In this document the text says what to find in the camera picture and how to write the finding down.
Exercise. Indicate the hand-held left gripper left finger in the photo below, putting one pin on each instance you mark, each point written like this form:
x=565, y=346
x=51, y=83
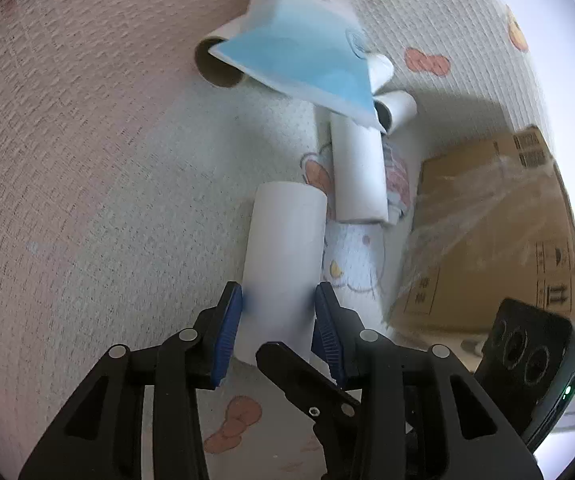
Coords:
x=227, y=340

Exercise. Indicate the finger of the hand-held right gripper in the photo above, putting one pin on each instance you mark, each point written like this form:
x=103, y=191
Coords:
x=297, y=375

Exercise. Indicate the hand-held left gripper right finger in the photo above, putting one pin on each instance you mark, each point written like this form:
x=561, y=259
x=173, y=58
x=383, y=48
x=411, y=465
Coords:
x=330, y=340

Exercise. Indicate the white cardboard tube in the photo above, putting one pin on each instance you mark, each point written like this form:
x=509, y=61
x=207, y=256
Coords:
x=282, y=260

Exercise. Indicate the pile of white tubes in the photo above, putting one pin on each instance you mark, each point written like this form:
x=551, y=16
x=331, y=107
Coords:
x=357, y=170

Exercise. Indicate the blue wet wipes packet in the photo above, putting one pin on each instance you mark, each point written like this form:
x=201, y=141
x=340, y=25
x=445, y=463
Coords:
x=297, y=45

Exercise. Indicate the brown cardboard box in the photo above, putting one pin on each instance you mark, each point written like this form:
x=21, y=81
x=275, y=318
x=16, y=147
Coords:
x=487, y=240

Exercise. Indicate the white waffle blanket with cartoons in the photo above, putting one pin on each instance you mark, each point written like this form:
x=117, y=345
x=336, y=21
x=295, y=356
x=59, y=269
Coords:
x=92, y=160

